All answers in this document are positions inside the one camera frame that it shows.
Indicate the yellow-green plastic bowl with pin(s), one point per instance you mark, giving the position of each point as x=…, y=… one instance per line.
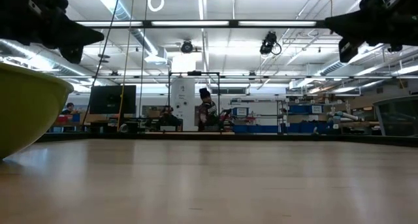
x=29, y=109

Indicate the light blue robot arm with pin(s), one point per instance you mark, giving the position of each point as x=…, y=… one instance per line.
x=346, y=115

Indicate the wooden shelf rack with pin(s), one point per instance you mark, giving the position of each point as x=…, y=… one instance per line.
x=330, y=114

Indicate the black table frame rail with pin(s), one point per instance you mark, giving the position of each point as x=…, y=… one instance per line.
x=228, y=137

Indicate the person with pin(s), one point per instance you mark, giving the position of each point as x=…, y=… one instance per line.
x=168, y=118
x=207, y=111
x=69, y=108

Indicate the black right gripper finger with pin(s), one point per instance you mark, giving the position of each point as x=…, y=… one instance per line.
x=343, y=26
x=347, y=51

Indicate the black overhead camera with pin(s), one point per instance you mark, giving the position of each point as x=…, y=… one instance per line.
x=268, y=43

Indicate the black monitor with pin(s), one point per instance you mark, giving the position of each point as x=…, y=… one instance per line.
x=112, y=100

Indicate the row of blue bins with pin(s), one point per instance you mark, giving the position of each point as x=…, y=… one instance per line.
x=277, y=128

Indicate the black metal frame stand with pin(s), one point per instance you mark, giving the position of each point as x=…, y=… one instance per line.
x=194, y=73

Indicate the silver air duct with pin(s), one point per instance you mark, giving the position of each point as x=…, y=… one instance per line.
x=130, y=25

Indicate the white pillar with sockets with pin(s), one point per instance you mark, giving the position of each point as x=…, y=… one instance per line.
x=183, y=103

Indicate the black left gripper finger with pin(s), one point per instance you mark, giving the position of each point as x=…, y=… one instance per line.
x=81, y=34
x=72, y=54

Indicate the round black ceiling camera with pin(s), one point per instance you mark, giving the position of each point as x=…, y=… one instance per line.
x=186, y=47

